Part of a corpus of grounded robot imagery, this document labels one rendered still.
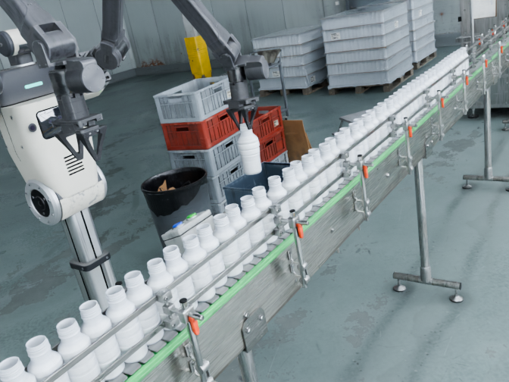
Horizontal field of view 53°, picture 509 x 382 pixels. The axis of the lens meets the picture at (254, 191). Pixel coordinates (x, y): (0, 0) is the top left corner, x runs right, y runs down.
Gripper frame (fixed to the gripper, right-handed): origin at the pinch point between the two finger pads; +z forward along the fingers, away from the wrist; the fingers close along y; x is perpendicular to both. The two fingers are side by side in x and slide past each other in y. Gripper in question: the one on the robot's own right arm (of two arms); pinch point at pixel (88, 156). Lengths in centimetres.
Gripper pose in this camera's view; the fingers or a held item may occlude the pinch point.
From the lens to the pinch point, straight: 121.3
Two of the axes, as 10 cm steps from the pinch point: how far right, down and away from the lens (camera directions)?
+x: 5.6, -3.8, 7.3
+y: 8.1, 0.7, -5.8
